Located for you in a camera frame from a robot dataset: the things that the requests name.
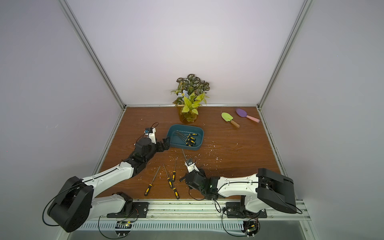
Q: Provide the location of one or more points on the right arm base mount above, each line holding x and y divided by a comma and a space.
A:
238, 210

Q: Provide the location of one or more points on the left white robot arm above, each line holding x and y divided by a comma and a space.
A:
78, 200

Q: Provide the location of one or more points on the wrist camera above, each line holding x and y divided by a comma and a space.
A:
151, 134
191, 166

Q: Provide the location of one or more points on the aluminium rail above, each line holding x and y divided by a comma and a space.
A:
188, 209

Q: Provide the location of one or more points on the green trowel wooden handle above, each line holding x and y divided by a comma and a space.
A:
228, 118

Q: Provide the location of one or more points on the right circuit board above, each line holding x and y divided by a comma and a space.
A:
251, 227

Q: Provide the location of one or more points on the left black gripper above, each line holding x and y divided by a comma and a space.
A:
166, 145

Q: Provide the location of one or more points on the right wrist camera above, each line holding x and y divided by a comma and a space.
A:
191, 166

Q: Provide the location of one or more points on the amber glass vase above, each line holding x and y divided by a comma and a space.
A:
186, 118

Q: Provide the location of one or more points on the circuit board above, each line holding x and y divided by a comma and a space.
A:
123, 228
251, 227

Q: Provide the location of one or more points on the artificial plant bouquet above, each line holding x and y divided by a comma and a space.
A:
191, 92

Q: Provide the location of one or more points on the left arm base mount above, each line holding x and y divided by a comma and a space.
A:
131, 209

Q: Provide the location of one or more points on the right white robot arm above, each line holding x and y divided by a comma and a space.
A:
266, 189

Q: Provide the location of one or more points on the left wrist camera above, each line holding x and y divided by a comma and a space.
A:
151, 134

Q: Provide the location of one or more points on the teal plastic storage box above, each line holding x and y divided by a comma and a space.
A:
178, 143

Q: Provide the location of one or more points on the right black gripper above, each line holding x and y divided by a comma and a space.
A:
193, 174

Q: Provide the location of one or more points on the purple trowel pink handle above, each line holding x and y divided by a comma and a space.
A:
242, 113

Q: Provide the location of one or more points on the long file yellow handle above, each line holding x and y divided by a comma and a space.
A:
151, 184

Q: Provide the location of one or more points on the left circuit board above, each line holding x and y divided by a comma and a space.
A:
123, 228

